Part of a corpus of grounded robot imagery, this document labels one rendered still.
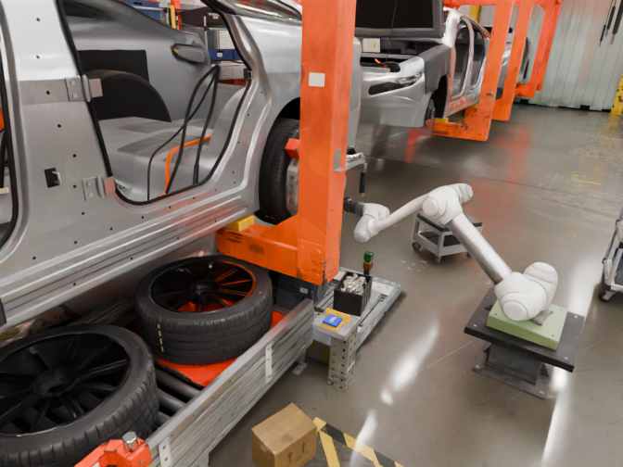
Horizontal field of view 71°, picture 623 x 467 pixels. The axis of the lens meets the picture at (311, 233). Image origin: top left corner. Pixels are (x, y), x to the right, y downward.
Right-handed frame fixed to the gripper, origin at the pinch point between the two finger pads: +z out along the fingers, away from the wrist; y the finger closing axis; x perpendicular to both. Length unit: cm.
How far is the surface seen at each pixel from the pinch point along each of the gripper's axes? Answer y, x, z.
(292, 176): -13, 55, -1
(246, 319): -94, 70, -20
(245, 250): -60, 53, 7
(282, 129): 12, 61, 15
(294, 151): -4, 65, -2
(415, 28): 304, -143, 58
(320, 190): -31, 83, -36
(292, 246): -53, 59, -21
